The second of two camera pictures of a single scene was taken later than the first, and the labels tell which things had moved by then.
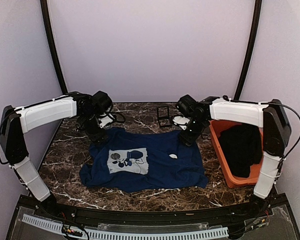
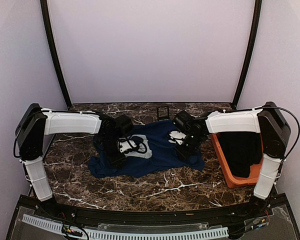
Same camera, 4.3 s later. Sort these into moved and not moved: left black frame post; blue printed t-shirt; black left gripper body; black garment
Moved: blue printed t-shirt; black left gripper body
Not moved: black garment; left black frame post
